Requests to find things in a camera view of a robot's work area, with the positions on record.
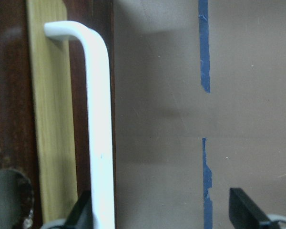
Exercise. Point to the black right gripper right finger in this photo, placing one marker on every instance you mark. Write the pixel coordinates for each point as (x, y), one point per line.
(244, 212)

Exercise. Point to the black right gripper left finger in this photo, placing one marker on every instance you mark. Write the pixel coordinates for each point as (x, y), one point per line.
(80, 216)

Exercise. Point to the white drawer handle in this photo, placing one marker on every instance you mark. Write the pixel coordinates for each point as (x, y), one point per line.
(98, 89)

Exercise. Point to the dark brown wooden drawer box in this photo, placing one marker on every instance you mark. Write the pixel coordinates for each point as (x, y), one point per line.
(20, 194)

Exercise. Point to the light wood handle backplate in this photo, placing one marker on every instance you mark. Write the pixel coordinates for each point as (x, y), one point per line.
(52, 95)

